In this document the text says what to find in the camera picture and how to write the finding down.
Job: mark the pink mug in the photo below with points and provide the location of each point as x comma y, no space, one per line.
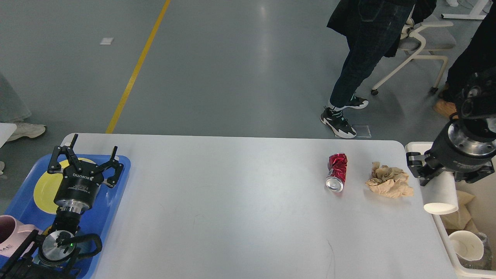
12,234

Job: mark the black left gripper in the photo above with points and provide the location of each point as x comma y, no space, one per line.
79,188

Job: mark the silver foil bag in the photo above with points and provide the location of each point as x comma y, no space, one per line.
485,263

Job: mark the white paper cup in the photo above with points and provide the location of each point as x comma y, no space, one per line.
467,245

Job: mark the blue plastic tray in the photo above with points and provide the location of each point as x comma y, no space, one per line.
97,220

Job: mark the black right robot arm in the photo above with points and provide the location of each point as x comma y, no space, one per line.
476,102

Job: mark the brown paper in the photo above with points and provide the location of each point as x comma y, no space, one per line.
390,182

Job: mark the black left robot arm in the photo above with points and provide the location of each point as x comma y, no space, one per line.
63,212

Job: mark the person with tan boots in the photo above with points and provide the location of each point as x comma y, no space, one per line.
479,56

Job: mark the yellow plate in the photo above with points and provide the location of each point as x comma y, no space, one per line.
47,186

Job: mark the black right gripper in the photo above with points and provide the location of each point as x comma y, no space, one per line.
466,147

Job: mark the person in dark jeans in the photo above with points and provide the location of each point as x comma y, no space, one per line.
376,36

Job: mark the white waste bin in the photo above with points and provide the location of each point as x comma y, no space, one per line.
483,212

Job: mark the white office chair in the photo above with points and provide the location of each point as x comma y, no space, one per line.
422,37

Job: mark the right floor outlet plate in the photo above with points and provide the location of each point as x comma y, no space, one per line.
362,131

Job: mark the white desk leg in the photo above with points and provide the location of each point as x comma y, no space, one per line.
475,13

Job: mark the black jacket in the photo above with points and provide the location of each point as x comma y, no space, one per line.
346,18

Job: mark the person in light clothes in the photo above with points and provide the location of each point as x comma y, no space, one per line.
14,111

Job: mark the brown paper bag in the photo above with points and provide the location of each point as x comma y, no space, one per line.
460,219

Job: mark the white tissue block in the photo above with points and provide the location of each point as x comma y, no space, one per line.
439,195

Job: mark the crushed red can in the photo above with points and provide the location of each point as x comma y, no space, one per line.
337,168

